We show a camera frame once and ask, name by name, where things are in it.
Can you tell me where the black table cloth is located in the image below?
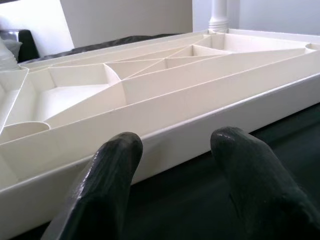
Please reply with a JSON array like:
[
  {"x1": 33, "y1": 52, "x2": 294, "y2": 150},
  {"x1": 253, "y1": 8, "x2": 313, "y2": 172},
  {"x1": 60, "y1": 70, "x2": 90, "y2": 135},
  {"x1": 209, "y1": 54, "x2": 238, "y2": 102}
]
[{"x1": 0, "y1": 29, "x2": 320, "y2": 240}]

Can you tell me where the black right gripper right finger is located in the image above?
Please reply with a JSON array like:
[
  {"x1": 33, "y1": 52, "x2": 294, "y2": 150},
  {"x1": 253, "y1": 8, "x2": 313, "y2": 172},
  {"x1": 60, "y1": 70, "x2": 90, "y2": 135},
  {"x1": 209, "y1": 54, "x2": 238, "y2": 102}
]
[{"x1": 210, "y1": 126, "x2": 320, "y2": 240}]

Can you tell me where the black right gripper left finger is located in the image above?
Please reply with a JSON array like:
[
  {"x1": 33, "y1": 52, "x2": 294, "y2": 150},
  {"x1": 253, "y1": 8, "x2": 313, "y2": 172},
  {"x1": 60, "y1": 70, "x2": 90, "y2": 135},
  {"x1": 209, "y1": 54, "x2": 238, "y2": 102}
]
[{"x1": 41, "y1": 131, "x2": 144, "y2": 240}]

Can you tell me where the white plastic children table top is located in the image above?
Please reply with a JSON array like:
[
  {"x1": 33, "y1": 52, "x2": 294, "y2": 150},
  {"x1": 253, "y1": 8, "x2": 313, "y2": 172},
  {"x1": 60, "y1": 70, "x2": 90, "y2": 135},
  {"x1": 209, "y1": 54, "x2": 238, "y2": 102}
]
[{"x1": 0, "y1": 27, "x2": 320, "y2": 238}]

